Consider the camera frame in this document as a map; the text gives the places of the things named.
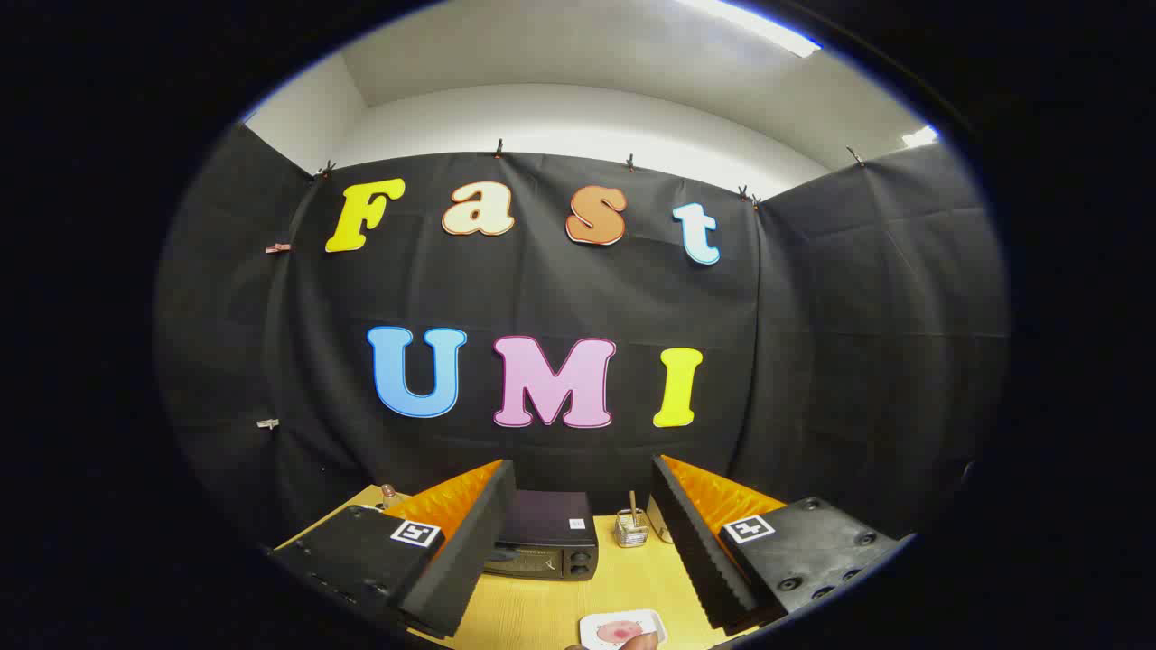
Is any row of black backdrop clips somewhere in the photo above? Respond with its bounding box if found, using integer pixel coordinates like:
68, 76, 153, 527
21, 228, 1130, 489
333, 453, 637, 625
316, 139, 868, 205

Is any black toaster oven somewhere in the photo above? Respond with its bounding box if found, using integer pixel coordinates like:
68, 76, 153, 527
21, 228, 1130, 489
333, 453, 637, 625
483, 489, 600, 581

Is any black backdrop cloth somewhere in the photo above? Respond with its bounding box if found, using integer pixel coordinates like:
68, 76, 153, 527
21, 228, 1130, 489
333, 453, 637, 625
154, 122, 1011, 552

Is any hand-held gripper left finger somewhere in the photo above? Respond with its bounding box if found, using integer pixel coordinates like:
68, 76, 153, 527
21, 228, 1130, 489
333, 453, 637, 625
269, 460, 517, 640

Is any white square plate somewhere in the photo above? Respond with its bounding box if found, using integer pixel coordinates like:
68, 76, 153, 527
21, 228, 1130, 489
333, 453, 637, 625
579, 610, 668, 650

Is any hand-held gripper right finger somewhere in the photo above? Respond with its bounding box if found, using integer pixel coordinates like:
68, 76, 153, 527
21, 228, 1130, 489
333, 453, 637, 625
650, 454, 917, 635

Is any long ceiling light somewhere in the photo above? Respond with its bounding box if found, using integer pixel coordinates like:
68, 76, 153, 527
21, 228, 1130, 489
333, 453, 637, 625
677, 0, 823, 60

